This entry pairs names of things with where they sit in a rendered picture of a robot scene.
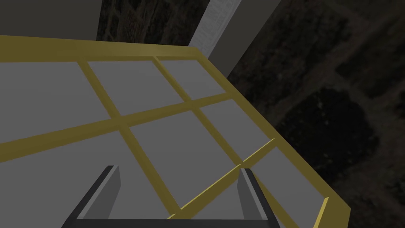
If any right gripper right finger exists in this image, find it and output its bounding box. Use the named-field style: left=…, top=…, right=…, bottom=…
left=237, top=168, right=270, bottom=220

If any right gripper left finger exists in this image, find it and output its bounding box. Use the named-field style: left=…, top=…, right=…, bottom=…
left=77, top=165, right=122, bottom=220

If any yellow framed grey panel door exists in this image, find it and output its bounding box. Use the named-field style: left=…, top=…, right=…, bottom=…
left=0, top=34, right=352, bottom=228

